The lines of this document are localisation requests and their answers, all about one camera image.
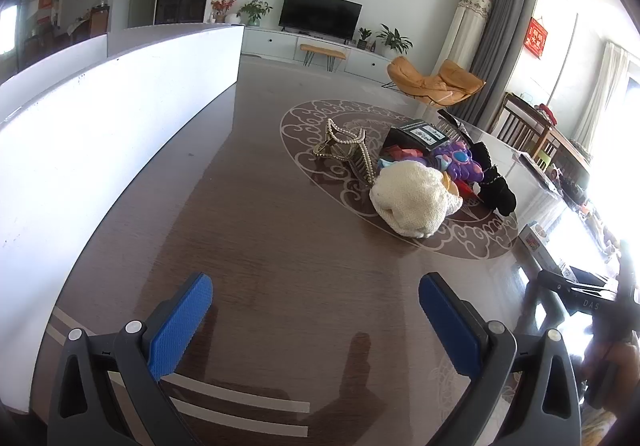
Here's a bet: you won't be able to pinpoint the pearl hair claw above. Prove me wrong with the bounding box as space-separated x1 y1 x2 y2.
312 120 377 187

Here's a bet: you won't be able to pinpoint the black beaded cloth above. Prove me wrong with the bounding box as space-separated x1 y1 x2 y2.
467 141 518 217

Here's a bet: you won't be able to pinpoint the red flower pot plant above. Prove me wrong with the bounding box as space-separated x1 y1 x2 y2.
210 0 237 24

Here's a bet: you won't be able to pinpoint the cream knitted hat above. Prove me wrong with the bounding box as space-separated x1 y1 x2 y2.
369 161 463 239

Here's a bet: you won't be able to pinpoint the green leafy pot plant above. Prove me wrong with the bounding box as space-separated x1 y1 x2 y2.
237 0 273 27

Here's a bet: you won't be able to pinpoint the rhinestone hair clip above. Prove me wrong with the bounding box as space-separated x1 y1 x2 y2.
437 108 476 147

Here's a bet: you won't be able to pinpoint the blue white medicine box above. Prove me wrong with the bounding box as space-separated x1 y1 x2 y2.
518 222 553 272

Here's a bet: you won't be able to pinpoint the white sheer curtain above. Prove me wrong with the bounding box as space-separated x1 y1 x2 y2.
572 41 631 157

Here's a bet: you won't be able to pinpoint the wooden slatted chair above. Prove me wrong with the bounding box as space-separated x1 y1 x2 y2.
492 93 556 162

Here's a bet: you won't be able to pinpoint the large green pot plant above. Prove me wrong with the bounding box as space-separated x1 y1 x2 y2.
375 23 413 58

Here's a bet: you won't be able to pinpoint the white television cabinet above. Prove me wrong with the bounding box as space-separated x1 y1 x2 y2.
241 26 396 77

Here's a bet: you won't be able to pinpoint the wooden bench black legs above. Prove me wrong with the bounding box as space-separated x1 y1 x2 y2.
299 43 347 72

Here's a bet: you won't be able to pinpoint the grey curtain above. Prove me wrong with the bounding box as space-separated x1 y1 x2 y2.
470 0 538 127

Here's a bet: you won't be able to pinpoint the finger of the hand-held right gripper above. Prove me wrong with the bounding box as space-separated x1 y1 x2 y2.
536 268 577 310

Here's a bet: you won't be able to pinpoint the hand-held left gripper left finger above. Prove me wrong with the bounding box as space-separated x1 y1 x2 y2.
47 272 213 446

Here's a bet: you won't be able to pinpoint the white covered floor air conditioner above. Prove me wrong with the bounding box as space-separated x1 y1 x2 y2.
442 0 493 77

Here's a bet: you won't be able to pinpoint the person's right hand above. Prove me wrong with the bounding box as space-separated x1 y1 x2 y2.
609 341 640 408

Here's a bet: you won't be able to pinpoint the brown wooden desktop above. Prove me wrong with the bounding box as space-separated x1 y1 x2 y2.
30 53 621 446

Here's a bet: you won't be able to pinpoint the black box white label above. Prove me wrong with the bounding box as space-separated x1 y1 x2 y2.
382 122 453 162

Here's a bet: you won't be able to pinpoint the orange lounge chair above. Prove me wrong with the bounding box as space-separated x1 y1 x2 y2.
387 56 486 108

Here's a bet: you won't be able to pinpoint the black television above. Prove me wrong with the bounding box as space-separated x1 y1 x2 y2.
278 0 363 39

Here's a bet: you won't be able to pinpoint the purple toy water gun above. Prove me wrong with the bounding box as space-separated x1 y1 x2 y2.
377 138 485 199

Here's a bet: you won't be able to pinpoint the red wall decoration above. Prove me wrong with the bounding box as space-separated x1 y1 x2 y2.
524 17 548 59

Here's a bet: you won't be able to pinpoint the white partition board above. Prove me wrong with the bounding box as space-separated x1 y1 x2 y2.
0 23 246 414

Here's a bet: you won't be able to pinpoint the wooden side table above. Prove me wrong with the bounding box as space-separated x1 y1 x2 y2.
520 98 593 182

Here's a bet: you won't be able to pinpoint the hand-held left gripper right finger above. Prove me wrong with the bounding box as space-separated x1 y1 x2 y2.
418 272 583 446

